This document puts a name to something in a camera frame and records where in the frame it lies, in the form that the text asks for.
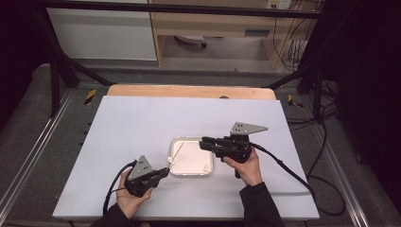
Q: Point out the wooden table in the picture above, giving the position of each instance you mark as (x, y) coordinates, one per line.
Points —
(189, 91)

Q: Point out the person's right hand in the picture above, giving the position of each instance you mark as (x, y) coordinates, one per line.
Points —
(249, 170)

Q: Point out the white chair base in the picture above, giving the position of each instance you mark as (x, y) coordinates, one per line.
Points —
(190, 39)

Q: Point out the white table board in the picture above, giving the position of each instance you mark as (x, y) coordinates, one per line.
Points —
(142, 126)

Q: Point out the light wooden desk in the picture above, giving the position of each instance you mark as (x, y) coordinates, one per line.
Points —
(214, 26)

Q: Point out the aluminium floor rail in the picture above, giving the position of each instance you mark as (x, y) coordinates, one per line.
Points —
(340, 171)
(34, 146)

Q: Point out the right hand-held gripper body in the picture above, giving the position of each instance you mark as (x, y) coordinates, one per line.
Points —
(236, 148)

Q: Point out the white marshmallow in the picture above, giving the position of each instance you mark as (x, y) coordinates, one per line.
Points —
(207, 168)
(170, 160)

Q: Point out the person's left hand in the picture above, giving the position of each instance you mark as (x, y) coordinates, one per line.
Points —
(132, 203)

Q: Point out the square white tray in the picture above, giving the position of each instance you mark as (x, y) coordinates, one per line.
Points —
(189, 160)

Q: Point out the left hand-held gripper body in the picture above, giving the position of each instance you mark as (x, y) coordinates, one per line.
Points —
(140, 181)

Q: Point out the white cabinet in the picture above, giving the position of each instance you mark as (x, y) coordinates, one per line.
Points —
(104, 34)

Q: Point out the white power strip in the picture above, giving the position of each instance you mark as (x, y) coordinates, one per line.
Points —
(279, 3)

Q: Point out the black metal frame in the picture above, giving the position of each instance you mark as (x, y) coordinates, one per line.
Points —
(176, 8)

